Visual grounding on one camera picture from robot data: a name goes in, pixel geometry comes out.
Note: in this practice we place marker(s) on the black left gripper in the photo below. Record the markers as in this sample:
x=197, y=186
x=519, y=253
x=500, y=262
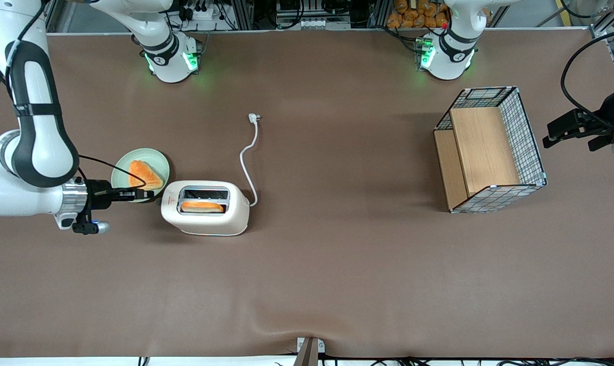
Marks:
x=613, y=110

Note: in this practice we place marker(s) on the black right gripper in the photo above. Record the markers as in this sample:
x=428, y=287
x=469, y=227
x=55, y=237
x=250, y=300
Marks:
x=98, y=194

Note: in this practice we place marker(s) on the white two-slot toaster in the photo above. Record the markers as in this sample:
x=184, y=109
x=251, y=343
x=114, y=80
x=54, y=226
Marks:
x=205, y=223

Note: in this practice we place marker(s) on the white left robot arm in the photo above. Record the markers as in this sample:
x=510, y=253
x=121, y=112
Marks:
x=447, y=63

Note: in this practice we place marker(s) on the toast slice in toaster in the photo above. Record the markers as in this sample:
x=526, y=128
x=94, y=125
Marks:
x=203, y=207

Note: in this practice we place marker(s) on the orange triangular pastry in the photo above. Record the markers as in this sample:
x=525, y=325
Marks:
x=144, y=175

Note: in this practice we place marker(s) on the pale green round plate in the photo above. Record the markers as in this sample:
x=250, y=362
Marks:
x=120, y=175

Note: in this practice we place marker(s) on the wooden shelf insert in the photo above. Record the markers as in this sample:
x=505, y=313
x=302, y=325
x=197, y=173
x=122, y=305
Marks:
x=485, y=147

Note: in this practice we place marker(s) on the pile of orange bread rolls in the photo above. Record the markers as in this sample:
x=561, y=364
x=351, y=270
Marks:
x=413, y=12

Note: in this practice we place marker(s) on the white power strip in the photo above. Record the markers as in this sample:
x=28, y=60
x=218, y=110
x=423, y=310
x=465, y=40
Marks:
x=205, y=12

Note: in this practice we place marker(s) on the brown table mat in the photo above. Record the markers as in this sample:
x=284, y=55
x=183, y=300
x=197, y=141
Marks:
x=337, y=264

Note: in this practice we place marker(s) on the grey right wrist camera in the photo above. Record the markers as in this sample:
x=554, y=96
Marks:
x=101, y=227

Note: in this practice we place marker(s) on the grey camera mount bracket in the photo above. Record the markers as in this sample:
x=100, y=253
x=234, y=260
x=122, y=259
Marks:
x=308, y=352

